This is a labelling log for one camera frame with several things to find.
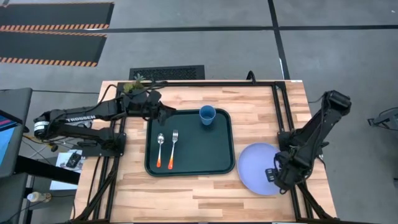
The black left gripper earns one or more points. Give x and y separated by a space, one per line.
154 104

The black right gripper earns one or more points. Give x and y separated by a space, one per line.
292 171

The purple plastic plate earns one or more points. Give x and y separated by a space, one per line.
255 168

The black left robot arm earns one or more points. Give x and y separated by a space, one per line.
77 116

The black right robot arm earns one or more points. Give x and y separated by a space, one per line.
323 124

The blue plastic cup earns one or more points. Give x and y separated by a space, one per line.
207 115

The dark green plastic tray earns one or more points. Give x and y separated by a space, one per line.
202 149

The black floor vent grille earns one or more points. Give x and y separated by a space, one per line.
166 73

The potted succulent plant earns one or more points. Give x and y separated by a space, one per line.
134 85

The black handheld controller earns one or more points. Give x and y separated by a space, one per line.
73 160

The white paper sheet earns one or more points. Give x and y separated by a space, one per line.
62 177

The black hazard-striped floor mat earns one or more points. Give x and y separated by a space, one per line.
46 48
53 15

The clear plastic bottle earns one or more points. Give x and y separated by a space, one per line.
38 197

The grey workstation with screen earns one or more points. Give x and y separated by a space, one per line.
9 137

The black aluminium table frame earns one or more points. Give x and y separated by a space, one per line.
280 109

